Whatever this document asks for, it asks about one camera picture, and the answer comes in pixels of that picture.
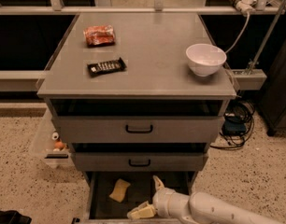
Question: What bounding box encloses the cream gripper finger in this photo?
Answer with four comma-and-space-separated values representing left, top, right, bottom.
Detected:
152, 175, 164, 191
127, 201, 156, 220

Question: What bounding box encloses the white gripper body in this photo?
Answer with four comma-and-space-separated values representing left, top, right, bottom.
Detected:
152, 188, 191, 218

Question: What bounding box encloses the yellow sponge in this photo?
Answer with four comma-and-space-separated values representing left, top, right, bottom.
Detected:
109, 179, 131, 203

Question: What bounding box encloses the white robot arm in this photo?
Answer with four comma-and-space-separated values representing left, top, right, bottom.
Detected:
127, 175, 282, 224

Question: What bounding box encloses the grey open bottom drawer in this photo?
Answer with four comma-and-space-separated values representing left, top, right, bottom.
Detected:
84, 171, 197, 224

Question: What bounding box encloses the grey middle drawer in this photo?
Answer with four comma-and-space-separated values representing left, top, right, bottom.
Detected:
72, 152, 208, 172

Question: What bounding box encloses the grey drawer cabinet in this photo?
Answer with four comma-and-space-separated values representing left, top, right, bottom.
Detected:
38, 13, 236, 224

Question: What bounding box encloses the grey top drawer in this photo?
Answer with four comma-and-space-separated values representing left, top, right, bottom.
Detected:
52, 116, 224, 143

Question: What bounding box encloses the blue electronics box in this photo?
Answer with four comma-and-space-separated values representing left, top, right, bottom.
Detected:
222, 120, 247, 136

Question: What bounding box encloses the orange ball in bin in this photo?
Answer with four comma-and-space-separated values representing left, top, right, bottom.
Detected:
54, 141, 65, 150

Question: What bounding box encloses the white cup in bin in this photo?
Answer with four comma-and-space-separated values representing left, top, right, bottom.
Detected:
51, 132, 60, 141

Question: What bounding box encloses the clear plastic storage bin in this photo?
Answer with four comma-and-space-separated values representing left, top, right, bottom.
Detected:
29, 110, 73, 168

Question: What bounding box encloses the black chocolate bar wrapper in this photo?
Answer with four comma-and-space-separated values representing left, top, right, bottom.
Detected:
87, 58, 127, 77

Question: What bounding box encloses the white bowl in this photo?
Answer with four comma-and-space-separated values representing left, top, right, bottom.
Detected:
186, 44, 227, 77

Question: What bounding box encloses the black bag on floor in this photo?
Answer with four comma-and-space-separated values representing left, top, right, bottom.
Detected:
0, 210, 32, 224

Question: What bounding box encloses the dark grey side cabinet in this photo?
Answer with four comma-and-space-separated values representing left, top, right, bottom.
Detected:
258, 39, 286, 136

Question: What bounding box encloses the red snack bag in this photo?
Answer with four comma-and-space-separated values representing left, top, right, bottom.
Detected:
83, 25, 115, 46

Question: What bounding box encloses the white power strip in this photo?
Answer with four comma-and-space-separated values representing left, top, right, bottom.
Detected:
229, 0, 256, 16

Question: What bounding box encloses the black cable bundle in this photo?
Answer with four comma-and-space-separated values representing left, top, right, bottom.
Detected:
209, 98, 256, 151

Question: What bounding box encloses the white power cable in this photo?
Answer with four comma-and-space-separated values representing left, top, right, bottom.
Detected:
224, 11, 252, 55

